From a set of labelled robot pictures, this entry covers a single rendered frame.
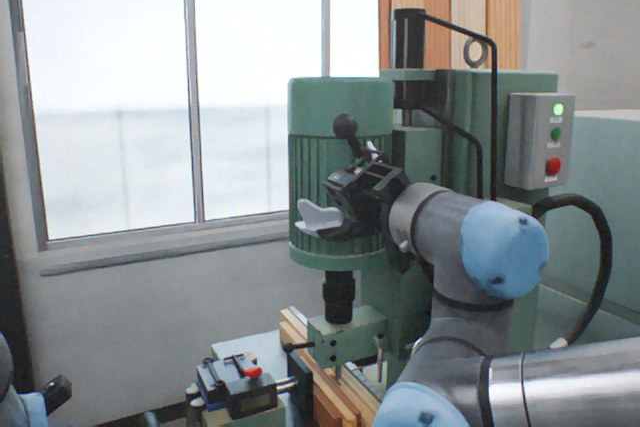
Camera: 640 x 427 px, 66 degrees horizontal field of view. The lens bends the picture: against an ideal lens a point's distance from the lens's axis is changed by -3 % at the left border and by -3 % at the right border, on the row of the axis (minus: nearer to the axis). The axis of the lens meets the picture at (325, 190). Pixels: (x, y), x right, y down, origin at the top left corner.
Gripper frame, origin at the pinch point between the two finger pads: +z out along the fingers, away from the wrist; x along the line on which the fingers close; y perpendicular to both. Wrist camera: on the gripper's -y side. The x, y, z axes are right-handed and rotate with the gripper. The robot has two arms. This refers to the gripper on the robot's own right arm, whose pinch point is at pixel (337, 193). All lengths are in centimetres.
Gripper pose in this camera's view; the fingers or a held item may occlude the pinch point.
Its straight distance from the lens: 73.3
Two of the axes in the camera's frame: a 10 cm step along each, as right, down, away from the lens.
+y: -5.1, -7.5, -4.3
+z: -4.5, -1.9, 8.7
